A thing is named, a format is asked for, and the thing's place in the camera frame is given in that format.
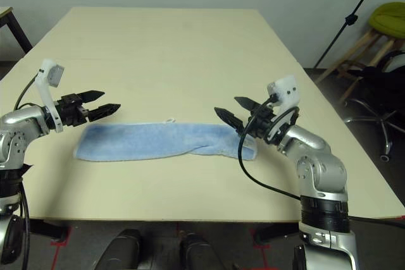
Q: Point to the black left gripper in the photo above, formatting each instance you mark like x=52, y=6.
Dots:
x=71, y=112

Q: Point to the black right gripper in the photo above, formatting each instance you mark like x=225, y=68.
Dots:
x=262, y=124

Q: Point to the light blue terry towel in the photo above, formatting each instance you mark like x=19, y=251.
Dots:
x=142, y=140

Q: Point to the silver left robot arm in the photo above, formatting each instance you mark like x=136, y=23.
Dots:
x=19, y=124

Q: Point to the black table base foot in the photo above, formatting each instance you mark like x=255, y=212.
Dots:
x=50, y=230

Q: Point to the wooden stool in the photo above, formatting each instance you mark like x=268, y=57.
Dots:
x=360, y=45

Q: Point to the black office chair chrome base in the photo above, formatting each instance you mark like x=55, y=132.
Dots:
x=376, y=74

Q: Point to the black tripod stand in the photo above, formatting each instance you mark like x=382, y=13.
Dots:
x=351, y=19

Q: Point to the dark grey robot right leg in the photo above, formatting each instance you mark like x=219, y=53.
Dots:
x=199, y=252

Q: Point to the dark grey robot leg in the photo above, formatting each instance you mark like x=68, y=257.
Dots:
x=199, y=252
x=120, y=251

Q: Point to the dark grey robot left leg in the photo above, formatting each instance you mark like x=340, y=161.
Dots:
x=120, y=251

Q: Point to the green cushion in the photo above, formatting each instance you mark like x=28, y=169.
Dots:
x=389, y=17

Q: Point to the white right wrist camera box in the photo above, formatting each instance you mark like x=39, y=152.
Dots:
x=286, y=91

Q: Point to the beige side table black frame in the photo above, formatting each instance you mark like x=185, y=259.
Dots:
x=19, y=34

